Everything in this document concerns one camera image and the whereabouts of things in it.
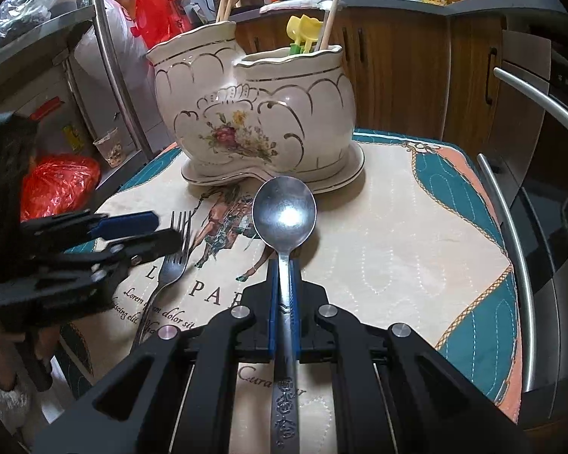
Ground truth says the silver spoon embossed handle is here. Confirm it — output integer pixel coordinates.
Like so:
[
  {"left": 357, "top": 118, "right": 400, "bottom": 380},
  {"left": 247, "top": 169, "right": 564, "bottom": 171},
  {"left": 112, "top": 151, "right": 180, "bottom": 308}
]
[{"left": 252, "top": 176, "right": 318, "bottom": 450}]

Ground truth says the grey metal cabinet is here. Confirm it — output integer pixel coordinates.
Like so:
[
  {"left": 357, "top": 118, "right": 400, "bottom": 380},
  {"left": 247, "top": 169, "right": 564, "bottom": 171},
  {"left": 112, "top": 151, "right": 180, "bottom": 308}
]
[{"left": 0, "top": 9, "right": 152, "bottom": 190}]

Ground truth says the metal appliance handle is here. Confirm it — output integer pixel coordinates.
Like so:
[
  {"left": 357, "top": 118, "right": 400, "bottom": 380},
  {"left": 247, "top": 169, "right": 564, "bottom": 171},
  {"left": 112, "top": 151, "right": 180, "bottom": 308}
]
[{"left": 493, "top": 67, "right": 568, "bottom": 140}]

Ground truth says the clear plastic cup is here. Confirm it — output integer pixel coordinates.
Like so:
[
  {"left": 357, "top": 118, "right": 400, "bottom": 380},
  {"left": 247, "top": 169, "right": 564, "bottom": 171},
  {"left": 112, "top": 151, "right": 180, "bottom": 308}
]
[{"left": 92, "top": 127, "right": 124, "bottom": 167}]

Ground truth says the hanging red plastic bag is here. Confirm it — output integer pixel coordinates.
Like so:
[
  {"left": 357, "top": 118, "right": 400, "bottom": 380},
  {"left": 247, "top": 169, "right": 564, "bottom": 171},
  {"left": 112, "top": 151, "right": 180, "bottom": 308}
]
[{"left": 133, "top": 0, "right": 192, "bottom": 50}]

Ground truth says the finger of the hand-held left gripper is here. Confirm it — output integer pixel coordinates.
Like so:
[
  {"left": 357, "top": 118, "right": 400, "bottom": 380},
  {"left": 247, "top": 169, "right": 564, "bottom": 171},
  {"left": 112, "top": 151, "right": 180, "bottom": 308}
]
[
  {"left": 21, "top": 212, "right": 160, "bottom": 247},
  {"left": 66, "top": 228, "right": 183, "bottom": 281}
]

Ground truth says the printed quilted placemat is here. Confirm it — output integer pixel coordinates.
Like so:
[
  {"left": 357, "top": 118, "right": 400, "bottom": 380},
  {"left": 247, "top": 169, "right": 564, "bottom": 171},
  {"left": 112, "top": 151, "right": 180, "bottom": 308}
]
[{"left": 59, "top": 127, "right": 524, "bottom": 454}]

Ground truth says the floral ceramic utensil holder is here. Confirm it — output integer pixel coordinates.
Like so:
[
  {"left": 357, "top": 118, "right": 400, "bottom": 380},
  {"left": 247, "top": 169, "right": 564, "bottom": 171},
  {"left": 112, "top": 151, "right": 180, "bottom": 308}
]
[{"left": 146, "top": 21, "right": 366, "bottom": 193}]

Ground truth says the yellow plastic spoon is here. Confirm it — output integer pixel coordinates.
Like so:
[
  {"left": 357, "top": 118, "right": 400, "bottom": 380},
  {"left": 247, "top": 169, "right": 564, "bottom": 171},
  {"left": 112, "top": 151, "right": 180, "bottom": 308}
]
[
  {"left": 299, "top": 18, "right": 323, "bottom": 53},
  {"left": 286, "top": 14, "right": 308, "bottom": 55}
]

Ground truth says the crumpled red plastic bag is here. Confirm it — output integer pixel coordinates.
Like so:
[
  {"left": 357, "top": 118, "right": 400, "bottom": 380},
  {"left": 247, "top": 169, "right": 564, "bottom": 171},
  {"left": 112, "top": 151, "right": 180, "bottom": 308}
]
[{"left": 20, "top": 154, "right": 101, "bottom": 222}]

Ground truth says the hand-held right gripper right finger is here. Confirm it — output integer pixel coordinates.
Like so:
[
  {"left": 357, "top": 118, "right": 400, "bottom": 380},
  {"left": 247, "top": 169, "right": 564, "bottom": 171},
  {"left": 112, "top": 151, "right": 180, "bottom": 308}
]
[{"left": 288, "top": 265, "right": 533, "bottom": 454}]

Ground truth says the person's left hand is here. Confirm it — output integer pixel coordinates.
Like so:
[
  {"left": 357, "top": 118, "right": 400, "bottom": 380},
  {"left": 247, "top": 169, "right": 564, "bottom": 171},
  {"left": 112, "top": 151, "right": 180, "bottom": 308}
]
[{"left": 0, "top": 319, "right": 53, "bottom": 384}]

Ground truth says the stainless steel appliance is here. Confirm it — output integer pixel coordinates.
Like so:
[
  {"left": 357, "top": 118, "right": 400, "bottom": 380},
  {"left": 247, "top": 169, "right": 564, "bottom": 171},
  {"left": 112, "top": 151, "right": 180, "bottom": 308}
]
[{"left": 502, "top": 28, "right": 568, "bottom": 431}]

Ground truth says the curved metal rail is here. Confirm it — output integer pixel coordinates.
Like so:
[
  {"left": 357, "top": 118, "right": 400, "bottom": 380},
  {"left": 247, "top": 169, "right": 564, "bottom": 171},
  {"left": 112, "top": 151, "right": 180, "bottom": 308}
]
[
  {"left": 476, "top": 152, "right": 537, "bottom": 393},
  {"left": 85, "top": 0, "right": 154, "bottom": 157}
]

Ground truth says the white plastic bag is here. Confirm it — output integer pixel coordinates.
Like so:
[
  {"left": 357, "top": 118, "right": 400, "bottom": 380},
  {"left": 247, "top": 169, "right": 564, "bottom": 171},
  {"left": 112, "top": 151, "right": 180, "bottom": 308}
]
[{"left": 73, "top": 0, "right": 154, "bottom": 119}]

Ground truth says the wooden kitchen cabinet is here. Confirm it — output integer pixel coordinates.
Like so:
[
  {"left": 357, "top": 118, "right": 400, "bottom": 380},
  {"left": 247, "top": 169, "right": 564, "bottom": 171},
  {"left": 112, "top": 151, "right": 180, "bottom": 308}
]
[{"left": 237, "top": 7, "right": 507, "bottom": 145}]

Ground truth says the white cloth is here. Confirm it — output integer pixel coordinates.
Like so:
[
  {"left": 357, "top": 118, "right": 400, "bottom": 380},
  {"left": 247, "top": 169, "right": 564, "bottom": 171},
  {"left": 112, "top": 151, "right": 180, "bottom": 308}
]
[{"left": 259, "top": 0, "right": 342, "bottom": 14}]

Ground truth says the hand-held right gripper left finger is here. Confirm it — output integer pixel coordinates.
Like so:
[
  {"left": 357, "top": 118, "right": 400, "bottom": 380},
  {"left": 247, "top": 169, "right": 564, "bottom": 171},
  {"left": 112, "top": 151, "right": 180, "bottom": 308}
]
[{"left": 31, "top": 261, "right": 280, "bottom": 454}]

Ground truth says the silver fork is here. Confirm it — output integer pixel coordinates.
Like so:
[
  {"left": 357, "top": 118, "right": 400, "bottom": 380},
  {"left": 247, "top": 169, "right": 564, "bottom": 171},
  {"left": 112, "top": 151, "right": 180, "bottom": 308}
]
[{"left": 129, "top": 210, "right": 193, "bottom": 358}]

